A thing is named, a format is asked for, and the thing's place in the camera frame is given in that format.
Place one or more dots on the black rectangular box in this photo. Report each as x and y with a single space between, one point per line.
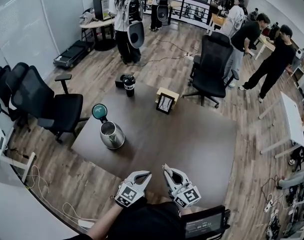
118 80

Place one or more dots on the light wooden box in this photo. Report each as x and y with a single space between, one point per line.
173 94

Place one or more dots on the steel electric kettle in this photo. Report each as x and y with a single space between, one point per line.
111 134

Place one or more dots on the white power strip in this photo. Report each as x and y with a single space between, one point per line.
85 224

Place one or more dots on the black bottle white label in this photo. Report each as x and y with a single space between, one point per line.
129 86

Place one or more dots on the person's left forearm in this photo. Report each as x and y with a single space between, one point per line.
104 221

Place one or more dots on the grey shell backpack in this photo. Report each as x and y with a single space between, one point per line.
135 31
164 6

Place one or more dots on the black mini fridge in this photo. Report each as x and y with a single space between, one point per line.
101 7

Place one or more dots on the black picture frame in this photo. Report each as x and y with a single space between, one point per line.
165 104

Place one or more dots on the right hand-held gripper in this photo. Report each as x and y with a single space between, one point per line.
189 196

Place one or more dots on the person's black shirt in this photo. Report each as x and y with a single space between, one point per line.
146 224

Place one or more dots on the pile of grey clothes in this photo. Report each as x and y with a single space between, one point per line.
87 16

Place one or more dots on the person's right forearm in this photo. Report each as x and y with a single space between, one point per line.
185 211

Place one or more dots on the small white table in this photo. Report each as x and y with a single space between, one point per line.
265 46

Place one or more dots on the black walking pad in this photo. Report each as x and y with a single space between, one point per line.
74 54

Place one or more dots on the round wooden table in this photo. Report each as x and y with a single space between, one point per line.
96 25

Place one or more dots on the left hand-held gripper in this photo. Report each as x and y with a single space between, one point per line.
129 195

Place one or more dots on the black chest monitor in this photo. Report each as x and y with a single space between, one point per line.
204 225

